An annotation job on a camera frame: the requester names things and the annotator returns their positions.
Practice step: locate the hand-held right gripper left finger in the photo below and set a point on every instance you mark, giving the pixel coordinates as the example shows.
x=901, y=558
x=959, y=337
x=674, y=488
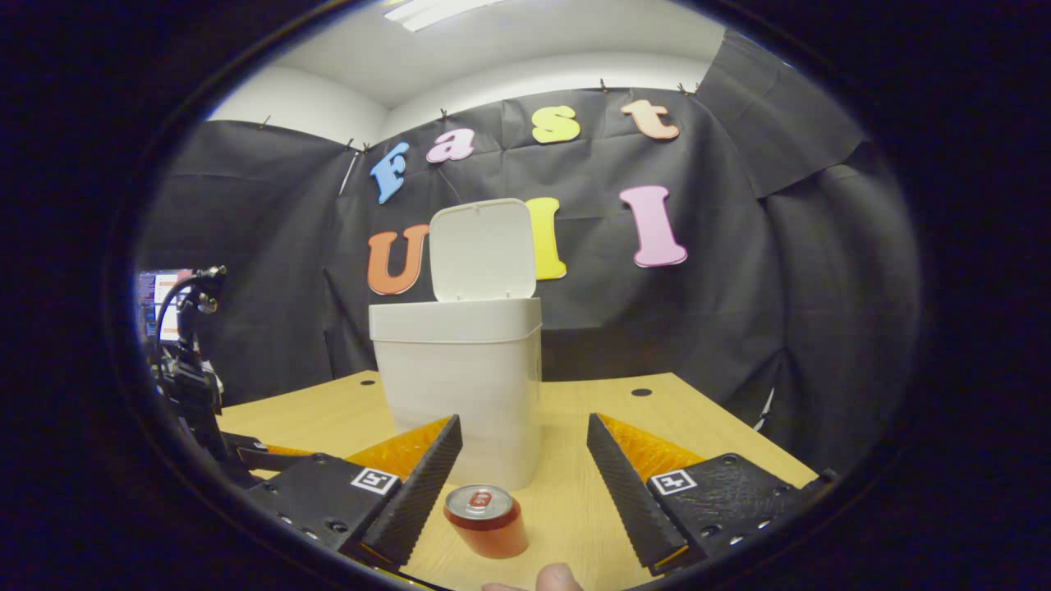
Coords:
x=415, y=501

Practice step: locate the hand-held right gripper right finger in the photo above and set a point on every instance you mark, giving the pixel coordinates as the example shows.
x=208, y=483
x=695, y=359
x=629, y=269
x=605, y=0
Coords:
x=628, y=501

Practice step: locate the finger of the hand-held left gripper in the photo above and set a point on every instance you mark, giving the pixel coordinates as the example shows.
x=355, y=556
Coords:
x=271, y=455

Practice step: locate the red pop can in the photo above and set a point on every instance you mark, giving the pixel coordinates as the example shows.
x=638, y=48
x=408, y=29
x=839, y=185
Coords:
x=488, y=525

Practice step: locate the white desktop garbage bin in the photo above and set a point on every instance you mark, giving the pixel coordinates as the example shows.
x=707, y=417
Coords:
x=460, y=386

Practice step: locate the wooden desktop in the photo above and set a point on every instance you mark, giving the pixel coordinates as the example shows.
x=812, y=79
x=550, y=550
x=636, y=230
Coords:
x=575, y=492

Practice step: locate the computer monitor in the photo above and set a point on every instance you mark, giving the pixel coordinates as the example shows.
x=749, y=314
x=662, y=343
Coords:
x=171, y=328

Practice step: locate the black backdrop cloth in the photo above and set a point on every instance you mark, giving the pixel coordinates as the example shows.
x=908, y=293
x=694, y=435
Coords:
x=739, y=328

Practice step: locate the long ceiling light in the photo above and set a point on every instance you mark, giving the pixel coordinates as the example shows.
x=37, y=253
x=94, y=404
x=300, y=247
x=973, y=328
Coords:
x=435, y=11

